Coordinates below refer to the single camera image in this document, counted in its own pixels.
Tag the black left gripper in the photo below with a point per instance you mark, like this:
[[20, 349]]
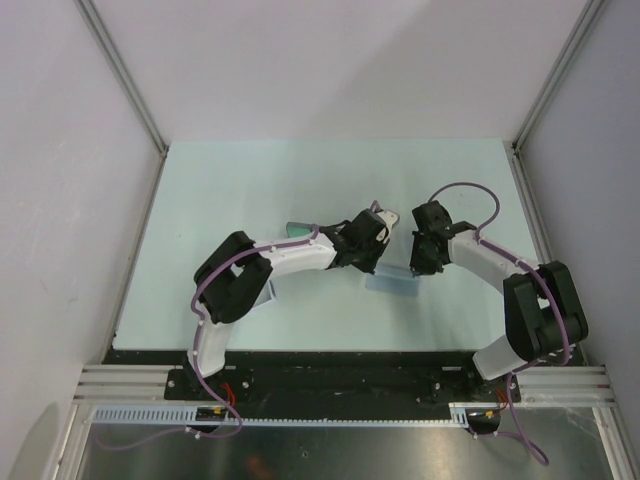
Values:
[[380, 246]]

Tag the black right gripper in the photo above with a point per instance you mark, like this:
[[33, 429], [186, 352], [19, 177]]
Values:
[[417, 265]]

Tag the light blue cleaning cloth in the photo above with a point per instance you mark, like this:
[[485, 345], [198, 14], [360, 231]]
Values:
[[393, 280]]

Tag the dark green glasses case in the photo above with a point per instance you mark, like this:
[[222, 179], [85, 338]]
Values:
[[298, 229]]

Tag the white sunglasses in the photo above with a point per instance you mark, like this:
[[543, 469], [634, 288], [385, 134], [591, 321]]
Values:
[[266, 295]]

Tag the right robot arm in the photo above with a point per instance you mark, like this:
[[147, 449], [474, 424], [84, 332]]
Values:
[[543, 314]]

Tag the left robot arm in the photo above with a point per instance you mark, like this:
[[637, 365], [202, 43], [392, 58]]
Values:
[[231, 280]]

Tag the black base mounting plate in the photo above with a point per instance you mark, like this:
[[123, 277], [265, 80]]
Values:
[[332, 382]]

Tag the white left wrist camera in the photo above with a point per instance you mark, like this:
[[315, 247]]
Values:
[[390, 219]]

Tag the right side aluminium rail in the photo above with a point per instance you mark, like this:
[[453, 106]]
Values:
[[529, 204]]

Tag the aluminium rail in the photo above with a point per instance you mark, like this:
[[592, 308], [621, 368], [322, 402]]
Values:
[[539, 386], [529, 204]]

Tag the aluminium front rail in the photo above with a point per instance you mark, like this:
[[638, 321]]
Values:
[[539, 386]]

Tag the right aluminium corner post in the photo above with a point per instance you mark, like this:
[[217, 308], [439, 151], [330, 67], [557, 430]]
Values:
[[575, 42]]

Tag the aluminium corner post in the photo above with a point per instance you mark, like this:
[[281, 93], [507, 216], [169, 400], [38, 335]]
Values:
[[575, 42], [115, 61]]

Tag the white slotted cable duct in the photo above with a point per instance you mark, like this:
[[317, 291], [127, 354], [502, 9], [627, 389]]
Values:
[[454, 415]]

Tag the left aluminium corner post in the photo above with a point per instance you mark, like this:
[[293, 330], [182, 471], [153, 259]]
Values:
[[115, 61]]

